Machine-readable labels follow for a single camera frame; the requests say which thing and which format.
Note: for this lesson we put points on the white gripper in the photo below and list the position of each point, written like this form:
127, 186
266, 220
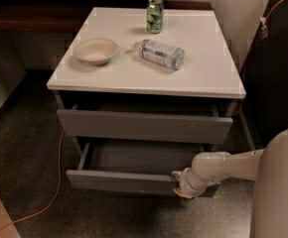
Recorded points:
185, 181

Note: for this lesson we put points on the grey drawer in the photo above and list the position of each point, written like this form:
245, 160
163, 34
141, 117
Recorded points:
129, 166
145, 126

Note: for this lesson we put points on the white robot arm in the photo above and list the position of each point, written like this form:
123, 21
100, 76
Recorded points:
267, 167

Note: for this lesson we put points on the grey top drawer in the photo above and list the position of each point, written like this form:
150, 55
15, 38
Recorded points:
145, 126

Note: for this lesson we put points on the white top drawer cabinet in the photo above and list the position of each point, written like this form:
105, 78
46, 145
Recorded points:
207, 84

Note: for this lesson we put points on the clear plastic water bottle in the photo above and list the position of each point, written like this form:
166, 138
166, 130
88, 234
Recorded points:
160, 53

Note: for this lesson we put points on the beige paper bowl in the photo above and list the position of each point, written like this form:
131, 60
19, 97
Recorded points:
95, 51

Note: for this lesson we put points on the green soda can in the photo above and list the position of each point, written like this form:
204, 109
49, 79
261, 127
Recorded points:
154, 19

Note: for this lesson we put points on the dark wooden desk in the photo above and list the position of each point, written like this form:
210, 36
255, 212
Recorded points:
53, 16

